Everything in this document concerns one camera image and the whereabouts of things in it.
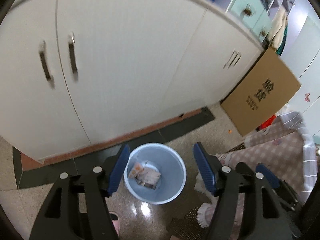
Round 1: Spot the brown cardboard box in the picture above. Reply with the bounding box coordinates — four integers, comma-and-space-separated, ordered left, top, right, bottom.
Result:
221, 48, 301, 136

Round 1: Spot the pink checked bear cloth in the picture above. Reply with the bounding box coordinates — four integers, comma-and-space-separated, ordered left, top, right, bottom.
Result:
195, 127, 311, 240

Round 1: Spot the grey printed paper bag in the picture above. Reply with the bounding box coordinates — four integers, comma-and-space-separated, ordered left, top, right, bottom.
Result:
136, 161, 161, 190

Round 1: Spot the cream hanging jacket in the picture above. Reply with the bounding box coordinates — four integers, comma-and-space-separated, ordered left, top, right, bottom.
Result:
267, 5, 287, 50

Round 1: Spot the red stool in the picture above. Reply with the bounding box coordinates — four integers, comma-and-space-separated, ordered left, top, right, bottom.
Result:
258, 115, 276, 130

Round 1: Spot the light blue trash bin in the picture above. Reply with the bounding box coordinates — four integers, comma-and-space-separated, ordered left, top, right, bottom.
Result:
124, 143, 187, 205

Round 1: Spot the white low cabinet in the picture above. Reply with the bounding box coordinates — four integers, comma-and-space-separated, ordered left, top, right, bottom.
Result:
1, 0, 262, 161

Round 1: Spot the white wardrobe with butterflies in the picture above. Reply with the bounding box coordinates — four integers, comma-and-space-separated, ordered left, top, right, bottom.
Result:
281, 17, 319, 137

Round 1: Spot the pink slipper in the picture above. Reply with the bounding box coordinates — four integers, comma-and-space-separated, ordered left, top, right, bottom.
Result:
109, 211, 120, 236

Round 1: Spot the teal drawer shelf unit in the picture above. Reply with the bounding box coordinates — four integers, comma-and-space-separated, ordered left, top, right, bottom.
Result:
226, 0, 295, 42

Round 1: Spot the grey checked tablecloth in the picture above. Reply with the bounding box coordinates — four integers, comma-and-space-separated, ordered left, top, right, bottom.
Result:
279, 111, 318, 203

